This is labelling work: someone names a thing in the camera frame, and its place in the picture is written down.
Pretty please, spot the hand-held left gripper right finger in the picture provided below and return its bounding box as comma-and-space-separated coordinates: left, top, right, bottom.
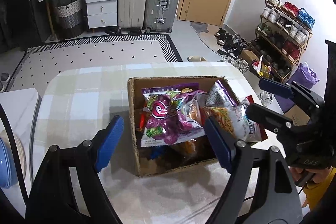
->
204, 116, 303, 224

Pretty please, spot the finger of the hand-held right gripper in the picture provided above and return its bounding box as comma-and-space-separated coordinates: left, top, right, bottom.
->
245, 103, 313, 141
259, 78, 326, 119

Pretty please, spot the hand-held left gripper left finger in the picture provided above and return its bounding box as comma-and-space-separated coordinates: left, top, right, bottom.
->
25, 115, 125, 224

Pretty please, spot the white noodle snack packet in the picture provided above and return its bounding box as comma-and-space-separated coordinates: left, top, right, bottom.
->
203, 97, 268, 143

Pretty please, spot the brown cardboard box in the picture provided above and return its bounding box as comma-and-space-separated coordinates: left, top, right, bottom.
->
127, 76, 252, 177

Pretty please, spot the white purple snack packet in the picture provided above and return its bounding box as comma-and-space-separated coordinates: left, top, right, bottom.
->
205, 80, 238, 107

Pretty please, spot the blue snack packet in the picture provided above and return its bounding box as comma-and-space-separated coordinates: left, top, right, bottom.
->
150, 147, 168, 159

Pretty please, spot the person's right hand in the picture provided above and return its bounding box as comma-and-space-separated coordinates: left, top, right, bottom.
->
290, 165, 335, 185

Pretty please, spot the purple bag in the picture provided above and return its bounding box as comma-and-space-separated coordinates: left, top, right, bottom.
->
274, 63, 320, 114

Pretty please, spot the brown cardboard carton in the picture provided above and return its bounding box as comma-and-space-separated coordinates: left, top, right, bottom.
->
283, 105, 311, 126

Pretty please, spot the small brown box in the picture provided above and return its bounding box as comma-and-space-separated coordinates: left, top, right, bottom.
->
240, 49, 260, 62

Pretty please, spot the yellow shirt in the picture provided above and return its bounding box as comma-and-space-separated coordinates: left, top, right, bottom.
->
302, 168, 336, 210

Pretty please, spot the pile of mixed sneakers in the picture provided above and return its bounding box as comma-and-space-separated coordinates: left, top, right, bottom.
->
214, 28, 248, 75

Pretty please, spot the black white patterned rug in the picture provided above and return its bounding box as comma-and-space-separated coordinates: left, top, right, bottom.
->
5, 33, 183, 93

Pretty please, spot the beige plate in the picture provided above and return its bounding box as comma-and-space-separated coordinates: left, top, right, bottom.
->
0, 130, 27, 180

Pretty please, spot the small grey rug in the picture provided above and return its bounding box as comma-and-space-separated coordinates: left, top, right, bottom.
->
190, 21, 229, 56

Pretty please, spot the blue bowl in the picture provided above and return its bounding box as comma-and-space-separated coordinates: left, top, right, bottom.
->
0, 136, 17, 189

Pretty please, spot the woven basket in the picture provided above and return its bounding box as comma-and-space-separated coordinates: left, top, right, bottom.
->
54, 0, 84, 39

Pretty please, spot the silver suitcase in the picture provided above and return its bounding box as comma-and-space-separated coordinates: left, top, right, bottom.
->
144, 0, 183, 33

